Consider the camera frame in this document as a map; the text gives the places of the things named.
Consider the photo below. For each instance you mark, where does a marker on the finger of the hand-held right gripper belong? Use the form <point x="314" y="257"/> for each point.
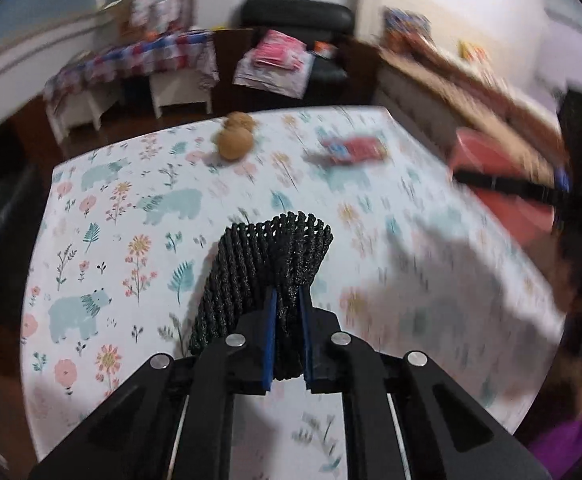
<point x="511" y="187"/>

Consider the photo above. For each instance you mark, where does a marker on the rolled floral quilt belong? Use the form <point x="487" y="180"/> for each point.
<point x="471" y="85"/>

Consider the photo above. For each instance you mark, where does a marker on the colourful printed pillow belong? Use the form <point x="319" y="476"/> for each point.
<point x="406" y="25"/>

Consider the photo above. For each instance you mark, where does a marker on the white folded cloth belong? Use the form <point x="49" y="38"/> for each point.
<point x="271" y="80"/>

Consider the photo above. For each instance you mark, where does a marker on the bed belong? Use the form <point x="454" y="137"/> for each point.
<point x="446" y="90"/>

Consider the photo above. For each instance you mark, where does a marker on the white desk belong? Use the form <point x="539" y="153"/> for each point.
<point x="176" y="90"/>

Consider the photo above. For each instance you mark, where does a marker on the pink folded blanket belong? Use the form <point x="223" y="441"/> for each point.
<point x="278" y="50"/>

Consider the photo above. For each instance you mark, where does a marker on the pink plastic bucket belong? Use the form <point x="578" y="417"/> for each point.
<point x="486" y="152"/>

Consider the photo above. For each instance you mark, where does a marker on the plaid tablecloth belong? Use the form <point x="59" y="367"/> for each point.
<point x="136" y="57"/>

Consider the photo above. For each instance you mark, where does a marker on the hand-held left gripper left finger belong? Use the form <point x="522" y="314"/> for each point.
<point x="270" y="340"/>

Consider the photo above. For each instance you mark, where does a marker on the black foam net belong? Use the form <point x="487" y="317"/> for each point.
<point x="256" y="270"/>

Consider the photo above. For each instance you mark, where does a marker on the black leather armchair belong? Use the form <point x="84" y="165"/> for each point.
<point x="296" y="12"/>

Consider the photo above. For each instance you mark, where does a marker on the cream headboard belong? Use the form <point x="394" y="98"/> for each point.
<point x="368" y="10"/>

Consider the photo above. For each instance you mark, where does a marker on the small orange box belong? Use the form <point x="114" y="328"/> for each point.
<point x="325" y="50"/>

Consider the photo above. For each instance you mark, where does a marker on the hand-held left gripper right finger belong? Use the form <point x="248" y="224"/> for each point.
<point x="305" y="340"/>

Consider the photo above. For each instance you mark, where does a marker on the yellow floral pillow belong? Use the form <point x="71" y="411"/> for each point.
<point x="472" y="51"/>

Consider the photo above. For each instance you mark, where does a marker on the floral bear print tablecloth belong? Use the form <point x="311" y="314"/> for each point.
<point x="121" y="210"/>

